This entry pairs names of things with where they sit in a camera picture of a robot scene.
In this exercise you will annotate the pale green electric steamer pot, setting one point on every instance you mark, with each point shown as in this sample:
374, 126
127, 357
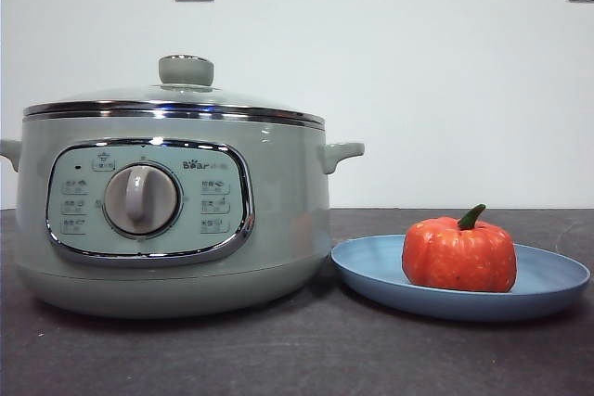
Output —
287, 210

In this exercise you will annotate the orange pumpkin with green stem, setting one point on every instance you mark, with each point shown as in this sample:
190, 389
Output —
455, 257

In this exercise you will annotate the blue round plate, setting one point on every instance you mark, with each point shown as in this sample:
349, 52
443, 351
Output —
366, 271

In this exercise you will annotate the glass lid with green knob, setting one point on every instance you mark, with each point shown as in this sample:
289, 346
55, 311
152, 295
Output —
185, 71

